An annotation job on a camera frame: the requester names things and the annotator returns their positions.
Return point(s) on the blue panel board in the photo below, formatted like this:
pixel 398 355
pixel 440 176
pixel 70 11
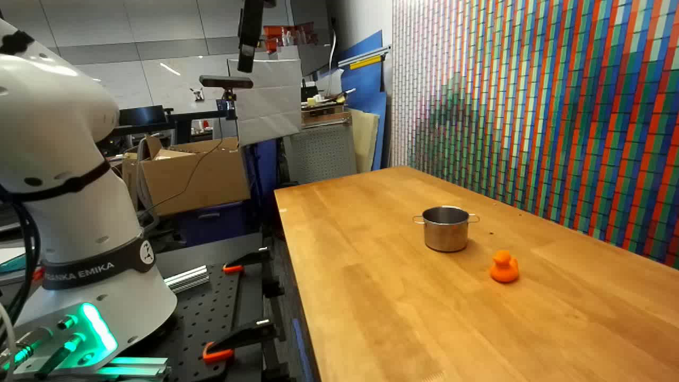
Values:
pixel 363 77

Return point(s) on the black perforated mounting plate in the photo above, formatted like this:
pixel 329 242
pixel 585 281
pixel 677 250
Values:
pixel 213 311

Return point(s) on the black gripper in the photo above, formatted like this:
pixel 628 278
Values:
pixel 252 23

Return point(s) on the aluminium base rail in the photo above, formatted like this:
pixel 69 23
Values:
pixel 135 368

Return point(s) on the translucent grey panel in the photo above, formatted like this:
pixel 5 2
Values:
pixel 272 99

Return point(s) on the short aluminium extrusion bar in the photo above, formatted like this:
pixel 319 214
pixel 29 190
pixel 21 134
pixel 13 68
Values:
pixel 188 278

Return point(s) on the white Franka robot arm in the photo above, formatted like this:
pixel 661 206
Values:
pixel 57 120

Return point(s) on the grey cabinet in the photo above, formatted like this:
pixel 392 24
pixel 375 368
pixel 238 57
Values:
pixel 322 156

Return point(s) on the black stereo camera on stand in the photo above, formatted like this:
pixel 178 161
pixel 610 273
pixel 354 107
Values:
pixel 225 82

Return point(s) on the orange rubber duck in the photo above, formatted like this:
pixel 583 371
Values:
pixel 503 271

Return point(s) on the small steel pot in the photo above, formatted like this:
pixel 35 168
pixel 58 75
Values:
pixel 446 230

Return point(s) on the beige foam board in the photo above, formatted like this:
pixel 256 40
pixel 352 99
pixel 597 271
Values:
pixel 363 142

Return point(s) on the brown cardboard box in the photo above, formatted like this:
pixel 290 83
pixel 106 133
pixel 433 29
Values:
pixel 198 178

